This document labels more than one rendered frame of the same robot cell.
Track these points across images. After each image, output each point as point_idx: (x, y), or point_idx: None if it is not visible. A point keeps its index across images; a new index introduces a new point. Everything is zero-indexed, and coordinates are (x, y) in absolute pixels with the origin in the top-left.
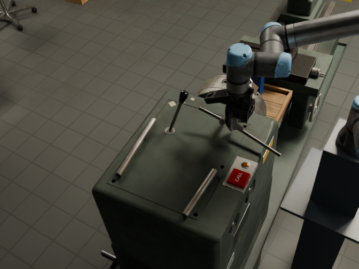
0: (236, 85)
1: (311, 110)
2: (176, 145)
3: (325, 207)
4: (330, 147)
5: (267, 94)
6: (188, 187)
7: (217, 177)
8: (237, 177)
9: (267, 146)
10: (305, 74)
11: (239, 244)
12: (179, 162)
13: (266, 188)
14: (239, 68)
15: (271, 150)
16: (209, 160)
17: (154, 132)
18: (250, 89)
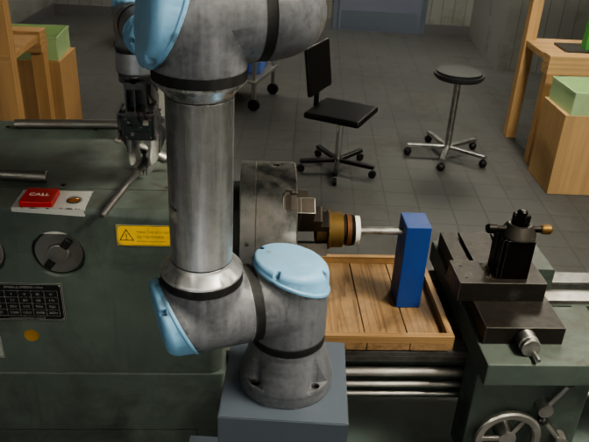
0: (115, 50)
1: (494, 433)
2: (94, 148)
3: None
4: (245, 344)
5: (418, 314)
6: (10, 168)
7: (37, 184)
8: (38, 194)
9: (113, 197)
10: (493, 324)
11: (27, 348)
12: (59, 156)
13: (178, 362)
14: (112, 13)
15: (107, 203)
16: (73, 174)
17: (114, 131)
18: (140, 81)
